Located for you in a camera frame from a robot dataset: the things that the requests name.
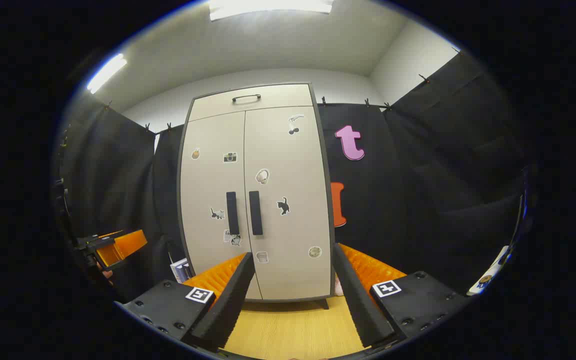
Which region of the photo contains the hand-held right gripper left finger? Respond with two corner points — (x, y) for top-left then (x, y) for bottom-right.
(115, 251), (257, 352)

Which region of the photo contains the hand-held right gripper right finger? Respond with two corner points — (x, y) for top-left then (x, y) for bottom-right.
(331, 242), (470, 349)

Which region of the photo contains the camera sticker shoe cabinet door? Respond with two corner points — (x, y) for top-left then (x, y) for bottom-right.
(180, 111), (264, 301)

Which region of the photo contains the white double-door shoe cabinet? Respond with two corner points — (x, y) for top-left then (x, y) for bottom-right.
(177, 82), (337, 310)

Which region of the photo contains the headphone sticker shoe cabinet door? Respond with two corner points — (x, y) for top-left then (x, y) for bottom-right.
(243, 106), (333, 301)

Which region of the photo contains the colourful printed card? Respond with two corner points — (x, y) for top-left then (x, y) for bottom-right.
(467, 245), (512, 296)

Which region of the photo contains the black backdrop cloth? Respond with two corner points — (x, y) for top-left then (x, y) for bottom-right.
(55, 50), (534, 301)

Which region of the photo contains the long ceiling light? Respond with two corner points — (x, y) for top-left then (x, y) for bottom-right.
(87, 54), (128, 95)
(209, 0), (334, 21)

